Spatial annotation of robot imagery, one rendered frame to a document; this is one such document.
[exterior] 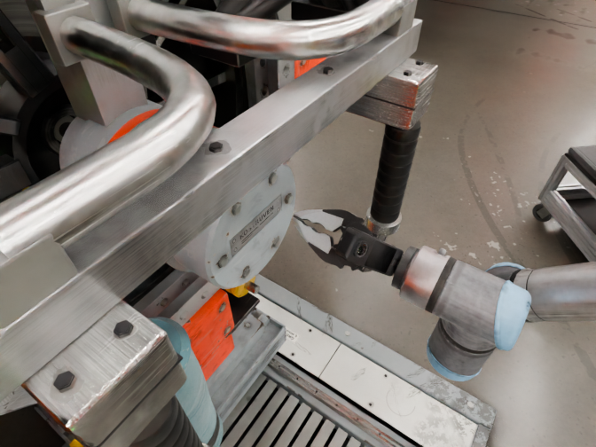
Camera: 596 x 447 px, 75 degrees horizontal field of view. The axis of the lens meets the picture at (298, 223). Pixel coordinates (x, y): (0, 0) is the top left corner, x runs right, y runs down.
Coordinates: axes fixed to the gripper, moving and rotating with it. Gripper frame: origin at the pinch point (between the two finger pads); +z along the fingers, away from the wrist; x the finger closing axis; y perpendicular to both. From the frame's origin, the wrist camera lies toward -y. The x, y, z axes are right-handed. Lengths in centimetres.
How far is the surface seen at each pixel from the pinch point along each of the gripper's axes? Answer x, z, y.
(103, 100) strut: 5.0, 4.8, -37.8
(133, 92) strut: 6.8, 4.8, -35.3
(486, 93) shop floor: 101, 4, 191
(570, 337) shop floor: -4, -62, 86
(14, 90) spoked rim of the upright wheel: 2.4, 17.5, -37.9
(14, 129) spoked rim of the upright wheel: -1.0, 14.8, -38.2
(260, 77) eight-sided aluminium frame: 17.3, 8.6, -13.3
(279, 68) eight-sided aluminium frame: 18.6, 4.4, -15.7
